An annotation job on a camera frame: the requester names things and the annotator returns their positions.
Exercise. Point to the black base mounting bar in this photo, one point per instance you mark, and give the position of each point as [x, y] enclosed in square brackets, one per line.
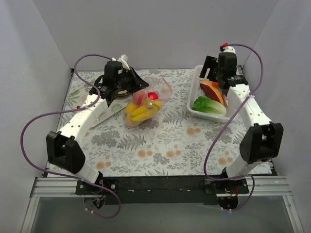
[210, 195]

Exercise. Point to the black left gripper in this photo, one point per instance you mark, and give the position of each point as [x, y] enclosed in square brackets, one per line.
[133, 79]

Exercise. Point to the floral patterned tablecloth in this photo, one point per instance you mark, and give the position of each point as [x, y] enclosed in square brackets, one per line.
[170, 143]

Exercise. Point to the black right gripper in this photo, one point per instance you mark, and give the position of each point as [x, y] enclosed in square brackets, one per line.
[210, 66]

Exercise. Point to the red apple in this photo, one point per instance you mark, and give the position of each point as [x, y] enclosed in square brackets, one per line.
[138, 97]
[153, 96]

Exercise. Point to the green lettuce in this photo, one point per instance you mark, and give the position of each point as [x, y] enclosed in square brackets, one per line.
[206, 105]

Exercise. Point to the yellow lemon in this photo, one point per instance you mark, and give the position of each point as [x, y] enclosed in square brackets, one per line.
[130, 108]

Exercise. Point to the aluminium frame rail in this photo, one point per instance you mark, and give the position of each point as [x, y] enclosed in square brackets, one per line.
[68, 187]

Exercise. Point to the yellow banana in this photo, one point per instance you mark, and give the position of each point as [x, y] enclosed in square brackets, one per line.
[146, 112]

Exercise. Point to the clear zip top bag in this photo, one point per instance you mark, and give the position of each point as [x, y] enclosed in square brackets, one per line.
[147, 102]

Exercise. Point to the purple eggplant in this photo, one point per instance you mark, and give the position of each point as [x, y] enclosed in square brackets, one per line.
[225, 99]

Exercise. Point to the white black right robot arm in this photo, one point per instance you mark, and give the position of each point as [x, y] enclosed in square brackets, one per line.
[263, 137]

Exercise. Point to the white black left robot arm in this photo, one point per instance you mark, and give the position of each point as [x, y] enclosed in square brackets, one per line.
[63, 147]

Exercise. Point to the red brown sweet potato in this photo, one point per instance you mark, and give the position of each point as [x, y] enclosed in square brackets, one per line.
[211, 91]

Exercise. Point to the white perforated plastic basket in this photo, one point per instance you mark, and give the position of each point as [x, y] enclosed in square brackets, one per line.
[196, 91]

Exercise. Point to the orange fruit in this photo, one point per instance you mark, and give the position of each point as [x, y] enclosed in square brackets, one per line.
[215, 84]

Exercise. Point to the yellow orange peach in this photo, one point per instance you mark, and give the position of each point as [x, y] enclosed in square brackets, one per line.
[130, 123]

